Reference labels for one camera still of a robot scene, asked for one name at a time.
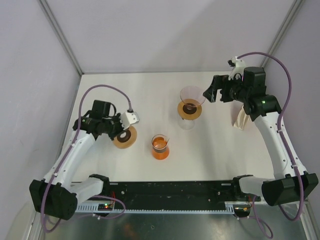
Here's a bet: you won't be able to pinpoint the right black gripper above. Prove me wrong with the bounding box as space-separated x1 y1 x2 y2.
203 73 250 103

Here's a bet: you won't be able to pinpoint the pink glass dripper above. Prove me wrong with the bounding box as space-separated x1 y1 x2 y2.
180 85 206 107

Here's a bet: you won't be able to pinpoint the clear glass carafe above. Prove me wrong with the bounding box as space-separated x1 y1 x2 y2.
178 116 195 130

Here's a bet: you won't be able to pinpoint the orange glass carafe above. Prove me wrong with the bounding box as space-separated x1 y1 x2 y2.
151 134 170 160

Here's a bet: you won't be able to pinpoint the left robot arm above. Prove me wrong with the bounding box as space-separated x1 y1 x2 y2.
29 100 130 220

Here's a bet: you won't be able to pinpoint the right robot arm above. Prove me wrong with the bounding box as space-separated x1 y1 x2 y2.
203 66 319 206

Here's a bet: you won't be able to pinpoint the white paper coffee filters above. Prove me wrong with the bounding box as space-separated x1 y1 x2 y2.
231 104 250 131

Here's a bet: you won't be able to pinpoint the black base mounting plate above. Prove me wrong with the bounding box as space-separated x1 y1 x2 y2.
99 180 254 208

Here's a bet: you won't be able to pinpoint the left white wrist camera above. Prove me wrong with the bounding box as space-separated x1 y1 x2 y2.
120 112 140 129

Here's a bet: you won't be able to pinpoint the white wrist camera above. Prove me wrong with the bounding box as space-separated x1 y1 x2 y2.
120 112 140 129
227 56 247 81

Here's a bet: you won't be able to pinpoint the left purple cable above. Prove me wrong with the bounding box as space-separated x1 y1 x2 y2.
39 84 133 234

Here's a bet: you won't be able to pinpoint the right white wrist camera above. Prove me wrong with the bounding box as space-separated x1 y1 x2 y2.
227 56 247 81

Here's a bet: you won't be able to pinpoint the white slotted cable duct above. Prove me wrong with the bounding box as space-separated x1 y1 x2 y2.
75 201 235 215

